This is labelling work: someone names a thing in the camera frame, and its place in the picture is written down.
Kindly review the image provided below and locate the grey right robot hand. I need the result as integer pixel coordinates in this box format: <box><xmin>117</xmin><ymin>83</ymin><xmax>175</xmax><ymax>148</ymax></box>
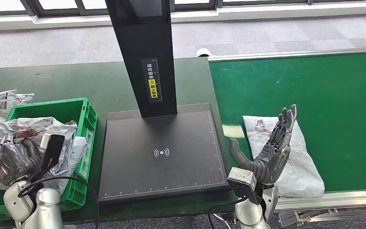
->
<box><xmin>229</xmin><ymin>104</ymin><xmax>298</xmax><ymax>183</ymax></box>

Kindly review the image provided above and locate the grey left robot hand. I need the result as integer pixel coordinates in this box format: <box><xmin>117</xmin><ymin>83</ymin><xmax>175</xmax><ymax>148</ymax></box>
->
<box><xmin>0</xmin><ymin>144</ymin><xmax>32</xmax><ymax>187</ymax></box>

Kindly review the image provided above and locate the green conveyor belt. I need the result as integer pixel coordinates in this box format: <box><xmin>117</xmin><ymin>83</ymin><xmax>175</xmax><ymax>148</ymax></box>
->
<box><xmin>209</xmin><ymin>52</ymin><xmax>366</xmax><ymax>193</ymax></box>

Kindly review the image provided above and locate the black inbound scanner machine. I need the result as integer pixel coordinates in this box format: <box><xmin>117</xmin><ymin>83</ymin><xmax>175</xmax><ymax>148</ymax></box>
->
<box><xmin>98</xmin><ymin>0</ymin><xmax>231</xmax><ymax>205</ymax></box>

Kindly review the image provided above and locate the green plastic crate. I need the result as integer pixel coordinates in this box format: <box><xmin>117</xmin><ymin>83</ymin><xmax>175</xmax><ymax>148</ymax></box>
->
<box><xmin>0</xmin><ymin>97</ymin><xmax>98</xmax><ymax>222</ymax></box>

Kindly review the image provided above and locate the white round roller cap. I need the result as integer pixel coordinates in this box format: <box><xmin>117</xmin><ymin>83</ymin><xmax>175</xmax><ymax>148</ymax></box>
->
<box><xmin>196</xmin><ymin>48</ymin><xmax>213</xmax><ymax>58</ymax></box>

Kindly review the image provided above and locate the white window sill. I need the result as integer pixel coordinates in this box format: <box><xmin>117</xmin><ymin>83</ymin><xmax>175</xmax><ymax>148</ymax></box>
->
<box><xmin>0</xmin><ymin>1</ymin><xmax>366</xmax><ymax>32</ymax></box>

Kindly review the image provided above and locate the black and yellow label sticker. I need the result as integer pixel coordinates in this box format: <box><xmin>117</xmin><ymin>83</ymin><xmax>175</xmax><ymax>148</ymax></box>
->
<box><xmin>140</xmin><ymin>58</ymin><xmax>163</xmax><ymax>104</ymax></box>

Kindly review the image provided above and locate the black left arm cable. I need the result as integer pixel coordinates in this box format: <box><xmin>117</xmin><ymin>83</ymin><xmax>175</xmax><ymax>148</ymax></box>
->
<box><xmin>17</xmin><ymin>176</ymin><xmax>100</xmax><ymax>229</ymax></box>

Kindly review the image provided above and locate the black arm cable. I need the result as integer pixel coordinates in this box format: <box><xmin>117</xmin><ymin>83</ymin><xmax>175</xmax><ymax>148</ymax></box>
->
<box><xmin>17</xmin><ymin>176</ymin><xmax>100</xmax><ymax>229</ymax></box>
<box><xmin>207</xmin><ymin>197</ymin><xmax>247</xmax><ymax>229</ymax></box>

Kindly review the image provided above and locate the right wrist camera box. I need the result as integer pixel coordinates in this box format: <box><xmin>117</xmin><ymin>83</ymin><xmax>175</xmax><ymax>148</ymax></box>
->
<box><xmin>226</xmin><ymin>167</ymin><xmax>263</xmax><ymax>206</ymax></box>

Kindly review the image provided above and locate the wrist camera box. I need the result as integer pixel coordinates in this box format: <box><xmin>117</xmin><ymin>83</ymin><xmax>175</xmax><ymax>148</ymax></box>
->
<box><xmin>226</xmin><ymin>167</ymin><xmax>263</xmax><ymax>206</ymax></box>
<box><xmin>40</xmin><ymin>133</ymin><xmax>66</xmax><ymax>173</ymax></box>

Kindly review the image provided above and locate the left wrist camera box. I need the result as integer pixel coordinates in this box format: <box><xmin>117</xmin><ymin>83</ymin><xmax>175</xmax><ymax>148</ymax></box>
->
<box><xmin>40</xmin><ymin>133</ymin><xmax>66</xmax><ymax>173</ymax></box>

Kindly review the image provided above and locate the aluminium conveyor frame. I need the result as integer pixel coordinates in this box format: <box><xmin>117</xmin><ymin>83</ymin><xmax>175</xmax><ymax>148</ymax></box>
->
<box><xmin>207</xmin><ymin>46</ymin><xmax>366</xmax><ymax>229</ymax></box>

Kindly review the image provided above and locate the thin white cable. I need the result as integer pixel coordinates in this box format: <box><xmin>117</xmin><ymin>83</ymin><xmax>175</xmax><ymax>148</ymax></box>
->
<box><xmin>213</xmin><ymin>213</ymin><xmax>233</xmax><ymax>229</ymax></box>

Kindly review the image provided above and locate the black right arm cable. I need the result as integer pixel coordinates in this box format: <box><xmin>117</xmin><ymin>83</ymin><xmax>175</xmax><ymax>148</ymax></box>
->
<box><xmin>207</xmin><ymin>197</ymin><xmax>247</xmax><ymax>229</ymax></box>

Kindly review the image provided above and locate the dark window frame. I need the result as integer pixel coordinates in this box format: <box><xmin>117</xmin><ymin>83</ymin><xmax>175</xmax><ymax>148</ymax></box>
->
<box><xmin>0</xmin><ymin>0</ymin><xmax>366</xmax><ymax>18</ymax></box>

